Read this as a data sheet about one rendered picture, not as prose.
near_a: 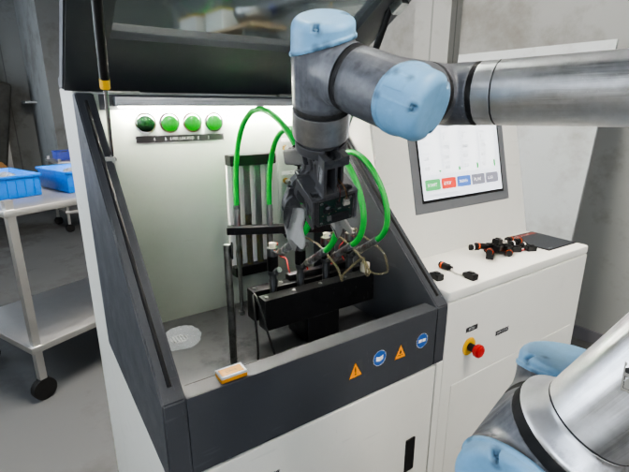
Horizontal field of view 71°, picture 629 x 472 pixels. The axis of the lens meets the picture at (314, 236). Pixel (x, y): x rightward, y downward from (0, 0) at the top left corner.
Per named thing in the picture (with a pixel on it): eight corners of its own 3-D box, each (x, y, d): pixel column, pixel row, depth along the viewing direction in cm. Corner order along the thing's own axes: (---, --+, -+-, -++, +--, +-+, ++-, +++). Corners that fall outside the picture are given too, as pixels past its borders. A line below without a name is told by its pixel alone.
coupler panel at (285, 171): (284, 229, 137) (282, 127, 128) (279, 228, 139) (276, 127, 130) (318, 224, 143) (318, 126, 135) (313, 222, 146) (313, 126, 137)
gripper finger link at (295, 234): (288, 270, 69) (304, 223, 63) (275, 245, 73) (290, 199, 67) (306, 269, 70) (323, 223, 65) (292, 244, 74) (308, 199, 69)
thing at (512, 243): (495, 264, 127) (497, 246, 125) (464, 255, 135) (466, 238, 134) (538, 251, 139) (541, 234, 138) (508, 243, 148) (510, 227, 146)
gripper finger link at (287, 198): (278, 228, 68) (293, 181, 63) (274, 223, 69) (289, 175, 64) (305, 228, 70) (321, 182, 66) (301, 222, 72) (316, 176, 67)
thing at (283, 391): (193, 476, 77) (185, 399, 73) (185, 460, 81) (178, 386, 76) (432, 365, 111) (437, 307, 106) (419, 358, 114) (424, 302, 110)
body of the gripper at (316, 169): (310, 234, 63) (309, 163, 55) (288, 199, 69) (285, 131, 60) (357, 220, 65) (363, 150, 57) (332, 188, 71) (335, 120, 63)
